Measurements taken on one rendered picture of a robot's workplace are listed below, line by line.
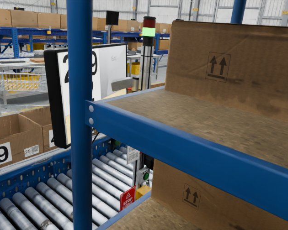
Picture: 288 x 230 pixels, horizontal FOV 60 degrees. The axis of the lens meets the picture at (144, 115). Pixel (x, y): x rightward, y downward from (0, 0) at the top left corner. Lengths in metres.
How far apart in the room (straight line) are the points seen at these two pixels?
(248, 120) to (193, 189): 0.16
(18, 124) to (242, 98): 1.58
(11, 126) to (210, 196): 1.51
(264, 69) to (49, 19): 6.47
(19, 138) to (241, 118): 1.30
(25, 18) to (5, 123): 4.82
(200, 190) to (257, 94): 0.16
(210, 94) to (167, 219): 0.21
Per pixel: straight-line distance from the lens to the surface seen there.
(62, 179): 1.59
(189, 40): 0.35
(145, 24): 1.03
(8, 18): 6.25
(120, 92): 1.12
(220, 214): 0.40
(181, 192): 0.42
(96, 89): 0.93
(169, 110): 0.29
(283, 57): 0.31
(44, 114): 1.85
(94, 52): 0.91
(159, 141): 0.23
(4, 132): 1.76
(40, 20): 6.57
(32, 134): 1.50
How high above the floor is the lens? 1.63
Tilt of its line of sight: 20 degrees down
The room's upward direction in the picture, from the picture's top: 4 degrees clockwise
